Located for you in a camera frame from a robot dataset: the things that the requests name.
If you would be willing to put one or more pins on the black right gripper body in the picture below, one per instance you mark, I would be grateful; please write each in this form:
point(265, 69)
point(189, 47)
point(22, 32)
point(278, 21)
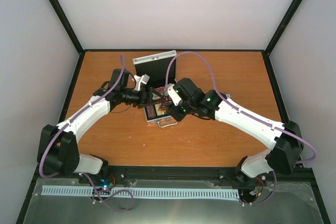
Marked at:
point(179, 116)

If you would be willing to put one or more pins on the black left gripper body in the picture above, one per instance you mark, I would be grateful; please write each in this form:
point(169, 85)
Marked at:
point(139, 100)

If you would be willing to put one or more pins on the chip row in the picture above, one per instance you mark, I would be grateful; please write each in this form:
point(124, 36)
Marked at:
point(150, 112)

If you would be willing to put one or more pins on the aluminium poker set case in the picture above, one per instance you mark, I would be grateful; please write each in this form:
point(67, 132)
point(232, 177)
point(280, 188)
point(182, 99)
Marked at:
point(158, 67)

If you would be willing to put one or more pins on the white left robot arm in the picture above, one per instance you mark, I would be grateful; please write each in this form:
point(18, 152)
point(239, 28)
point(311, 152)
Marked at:
point(58, 148)

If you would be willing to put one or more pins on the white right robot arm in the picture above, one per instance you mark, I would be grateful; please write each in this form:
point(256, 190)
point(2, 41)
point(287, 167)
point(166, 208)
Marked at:
point(283, 149)

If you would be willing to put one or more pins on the left controller board with LED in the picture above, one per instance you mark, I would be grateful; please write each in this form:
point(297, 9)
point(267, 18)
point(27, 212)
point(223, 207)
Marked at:
point(108, 183)

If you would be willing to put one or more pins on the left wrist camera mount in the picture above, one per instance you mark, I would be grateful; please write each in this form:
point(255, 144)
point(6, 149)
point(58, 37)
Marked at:
point(140, 81)

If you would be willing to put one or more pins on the right connector with wires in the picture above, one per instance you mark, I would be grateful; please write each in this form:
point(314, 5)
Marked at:
point(257, 192)

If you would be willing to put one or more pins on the black aluminium frame rail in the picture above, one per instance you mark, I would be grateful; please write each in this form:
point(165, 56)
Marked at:
point(222, 176)

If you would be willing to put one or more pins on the light blue cable duct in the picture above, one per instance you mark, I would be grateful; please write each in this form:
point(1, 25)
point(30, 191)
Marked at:
point(142, 193)

